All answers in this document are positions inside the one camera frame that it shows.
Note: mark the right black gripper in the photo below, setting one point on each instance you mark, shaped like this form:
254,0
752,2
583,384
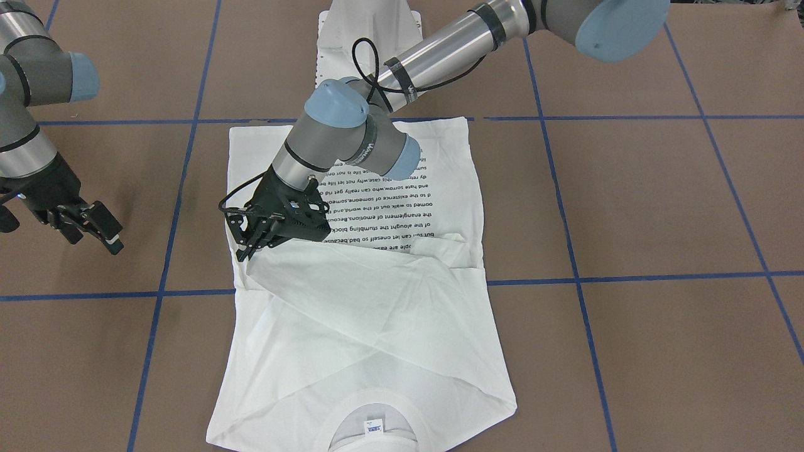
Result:
51,187

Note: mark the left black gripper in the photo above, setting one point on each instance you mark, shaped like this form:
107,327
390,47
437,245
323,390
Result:
266,191

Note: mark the white long-sleeve printed shirt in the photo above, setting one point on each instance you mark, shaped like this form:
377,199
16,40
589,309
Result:
382,337

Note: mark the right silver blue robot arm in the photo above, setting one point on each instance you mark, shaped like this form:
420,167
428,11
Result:
36,71

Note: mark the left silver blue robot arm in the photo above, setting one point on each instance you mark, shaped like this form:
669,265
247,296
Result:
348,120

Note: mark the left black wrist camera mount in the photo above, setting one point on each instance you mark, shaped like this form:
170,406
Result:
304,216

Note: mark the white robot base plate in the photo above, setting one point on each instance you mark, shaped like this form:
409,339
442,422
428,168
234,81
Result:
392,26

